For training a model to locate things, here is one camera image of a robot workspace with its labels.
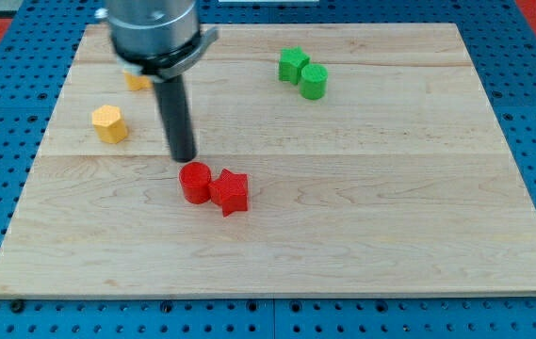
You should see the red cylinder block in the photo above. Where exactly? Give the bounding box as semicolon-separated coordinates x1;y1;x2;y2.
179;162;212;204

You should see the yellow block behind arm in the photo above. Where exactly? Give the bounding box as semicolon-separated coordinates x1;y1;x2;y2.
122;71;153;91

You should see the green star block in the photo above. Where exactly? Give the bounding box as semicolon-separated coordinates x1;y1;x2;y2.
278;46;310;85

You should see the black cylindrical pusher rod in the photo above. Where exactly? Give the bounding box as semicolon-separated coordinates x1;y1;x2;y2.
154;75;197;163

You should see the green cylinder block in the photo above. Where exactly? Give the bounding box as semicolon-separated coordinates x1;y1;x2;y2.
299;63;328;100

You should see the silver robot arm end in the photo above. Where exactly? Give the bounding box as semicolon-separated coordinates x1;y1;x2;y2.
95;0;219;82

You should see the yellow hexagon block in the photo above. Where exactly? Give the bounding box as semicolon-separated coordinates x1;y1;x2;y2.
91;105;128;144

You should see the light wooden board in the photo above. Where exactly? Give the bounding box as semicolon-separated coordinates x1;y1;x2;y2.
0;24;536;299

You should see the red star block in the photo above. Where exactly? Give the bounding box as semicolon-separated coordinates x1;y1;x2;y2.
208;169;249;218

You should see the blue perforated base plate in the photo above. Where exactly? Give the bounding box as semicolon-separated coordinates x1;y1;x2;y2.
0;0;536;338

